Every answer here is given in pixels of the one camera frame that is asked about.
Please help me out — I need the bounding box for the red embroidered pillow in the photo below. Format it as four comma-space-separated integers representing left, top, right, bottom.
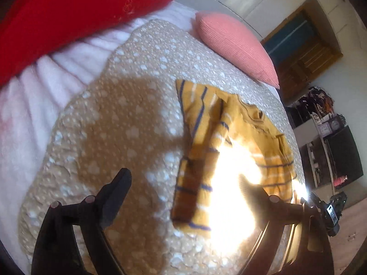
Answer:
0, 0, 179, 88

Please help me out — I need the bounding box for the white fluffy bedsheet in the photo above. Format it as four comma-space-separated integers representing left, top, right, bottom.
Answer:
0, 0, 207, 267

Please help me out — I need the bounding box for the beige dotted blanket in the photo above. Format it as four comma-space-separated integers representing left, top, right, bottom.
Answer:
18, 19, 305, 275

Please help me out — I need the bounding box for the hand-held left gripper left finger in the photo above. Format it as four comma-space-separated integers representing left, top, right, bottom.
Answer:
31, 168, 133, 275

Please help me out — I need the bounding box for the wooden door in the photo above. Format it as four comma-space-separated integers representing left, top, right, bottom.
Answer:
261, 5, 344, 103

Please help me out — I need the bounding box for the yellow striped small shirt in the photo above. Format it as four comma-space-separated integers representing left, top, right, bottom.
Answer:
171, 79, 296, 239

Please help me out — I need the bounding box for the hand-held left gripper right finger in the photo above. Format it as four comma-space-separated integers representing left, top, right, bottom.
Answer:
235, 175, 335, 275

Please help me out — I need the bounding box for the dark cabinet with clutter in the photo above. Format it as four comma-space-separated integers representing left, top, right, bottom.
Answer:
287, 86, 364, 191

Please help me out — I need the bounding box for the pink ribbed pillow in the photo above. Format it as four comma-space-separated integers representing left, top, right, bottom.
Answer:
195, 11, 280, 89

